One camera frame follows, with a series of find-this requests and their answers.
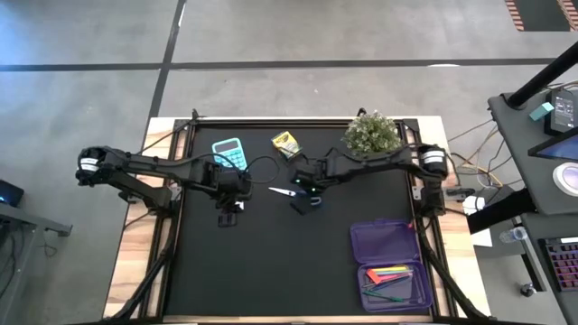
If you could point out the white paper sheet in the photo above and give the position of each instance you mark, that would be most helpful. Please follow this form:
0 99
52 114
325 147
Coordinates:
482 238

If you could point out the potted artificial green plant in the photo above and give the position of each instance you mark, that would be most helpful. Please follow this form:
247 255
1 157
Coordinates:
371 133

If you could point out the white round device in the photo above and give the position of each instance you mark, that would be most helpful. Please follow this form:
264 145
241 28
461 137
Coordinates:
568 178

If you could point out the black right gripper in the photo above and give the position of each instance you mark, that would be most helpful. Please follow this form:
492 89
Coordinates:
307 173

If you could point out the light teal pen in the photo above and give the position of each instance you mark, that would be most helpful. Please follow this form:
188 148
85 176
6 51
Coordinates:
399 272

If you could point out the purple plastic pencil case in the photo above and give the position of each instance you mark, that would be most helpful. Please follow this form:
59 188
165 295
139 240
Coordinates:
384 241

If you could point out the small teal box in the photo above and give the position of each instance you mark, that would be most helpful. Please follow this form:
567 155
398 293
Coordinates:
541 111

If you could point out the white sticky note pad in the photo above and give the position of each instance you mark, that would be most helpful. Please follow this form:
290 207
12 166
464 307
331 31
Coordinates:
239 206

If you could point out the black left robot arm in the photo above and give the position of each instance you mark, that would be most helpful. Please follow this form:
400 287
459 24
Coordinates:
149 162

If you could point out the black desk support beam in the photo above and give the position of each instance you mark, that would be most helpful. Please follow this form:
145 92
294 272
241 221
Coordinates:
501 210

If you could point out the dark device with blue light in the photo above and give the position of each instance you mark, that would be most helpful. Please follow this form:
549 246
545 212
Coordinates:
10 193

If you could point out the small white box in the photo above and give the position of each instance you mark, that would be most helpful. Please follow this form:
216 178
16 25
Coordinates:
473 204

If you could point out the flat screen with blue display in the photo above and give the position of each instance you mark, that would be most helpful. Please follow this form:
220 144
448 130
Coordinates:
560 149

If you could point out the orange eraser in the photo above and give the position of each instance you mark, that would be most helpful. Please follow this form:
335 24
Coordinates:
372 276

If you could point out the dark grey side desk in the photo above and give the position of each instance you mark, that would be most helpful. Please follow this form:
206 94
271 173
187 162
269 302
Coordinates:
519 135

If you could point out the black round pole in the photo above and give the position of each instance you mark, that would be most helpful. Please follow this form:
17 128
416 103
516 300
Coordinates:
542 77

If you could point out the green pen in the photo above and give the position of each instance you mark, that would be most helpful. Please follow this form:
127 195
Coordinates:
384 296

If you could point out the teal calculator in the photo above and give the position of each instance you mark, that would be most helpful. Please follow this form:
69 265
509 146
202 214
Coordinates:
229 153

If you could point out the grey metal desk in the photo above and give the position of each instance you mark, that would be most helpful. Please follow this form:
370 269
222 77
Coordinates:
27 221

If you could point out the orange striped floor mat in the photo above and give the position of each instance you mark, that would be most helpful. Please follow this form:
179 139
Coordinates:
539 13

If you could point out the red tape tag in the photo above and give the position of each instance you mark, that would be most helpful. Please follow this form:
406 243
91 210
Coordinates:
412 225

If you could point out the clear water bottle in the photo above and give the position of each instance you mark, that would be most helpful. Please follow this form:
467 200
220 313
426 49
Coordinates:
513 234

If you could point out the black aluminium table frame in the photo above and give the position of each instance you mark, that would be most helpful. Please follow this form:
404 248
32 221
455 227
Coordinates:
226 122

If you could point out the yellow highlighter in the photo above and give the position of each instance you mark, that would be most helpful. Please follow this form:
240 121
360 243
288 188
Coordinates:
393 268

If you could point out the pink pen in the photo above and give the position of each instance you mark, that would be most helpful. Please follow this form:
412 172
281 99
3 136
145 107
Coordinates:
399 275

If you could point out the black power adapter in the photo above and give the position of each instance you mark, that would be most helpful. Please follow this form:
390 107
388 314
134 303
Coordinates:
562 110

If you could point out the black keyboard with red keys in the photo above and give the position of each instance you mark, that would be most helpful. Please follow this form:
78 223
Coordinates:
562 264

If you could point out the black caster wheel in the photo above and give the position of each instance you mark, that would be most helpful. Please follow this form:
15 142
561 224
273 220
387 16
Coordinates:
528 290

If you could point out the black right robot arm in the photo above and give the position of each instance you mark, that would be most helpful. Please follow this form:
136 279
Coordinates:
384 160

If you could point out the yellow green crayon box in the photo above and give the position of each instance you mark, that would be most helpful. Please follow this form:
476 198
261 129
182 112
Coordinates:
286 144

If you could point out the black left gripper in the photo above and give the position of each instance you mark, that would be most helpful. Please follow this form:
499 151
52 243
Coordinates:
228 180

